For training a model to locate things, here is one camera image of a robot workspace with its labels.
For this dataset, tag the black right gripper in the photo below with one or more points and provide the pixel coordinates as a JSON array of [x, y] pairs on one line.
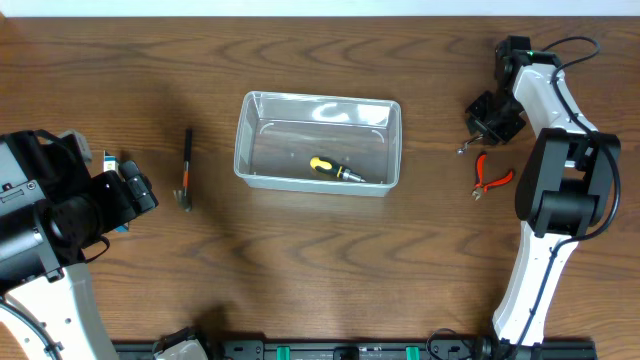
[[498, 118]]

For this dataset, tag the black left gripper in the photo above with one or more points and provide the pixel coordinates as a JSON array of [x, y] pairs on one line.
[[116, 195]]

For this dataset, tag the silver ratchet wrench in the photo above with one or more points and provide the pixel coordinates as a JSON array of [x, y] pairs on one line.
[[468, 143]]

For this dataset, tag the small black-handled hammer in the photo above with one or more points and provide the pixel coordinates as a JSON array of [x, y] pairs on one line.
[[183, 194]]

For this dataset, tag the clear plastic container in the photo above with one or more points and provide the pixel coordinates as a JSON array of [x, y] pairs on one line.
[[278, 134]]

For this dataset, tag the yellow black stubby screwdriver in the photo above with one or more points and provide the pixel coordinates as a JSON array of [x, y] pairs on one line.
[[332, 168]]

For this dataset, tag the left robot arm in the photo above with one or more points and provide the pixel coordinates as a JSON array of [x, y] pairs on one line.
[[52, 209]]

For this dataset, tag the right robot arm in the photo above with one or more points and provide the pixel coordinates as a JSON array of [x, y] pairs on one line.
[[568, 192]]

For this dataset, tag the blue white screwdriver box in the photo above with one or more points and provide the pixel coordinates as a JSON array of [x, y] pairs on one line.
[[111, 163]]

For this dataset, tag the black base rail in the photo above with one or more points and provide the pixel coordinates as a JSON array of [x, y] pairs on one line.
[[190, 343]]

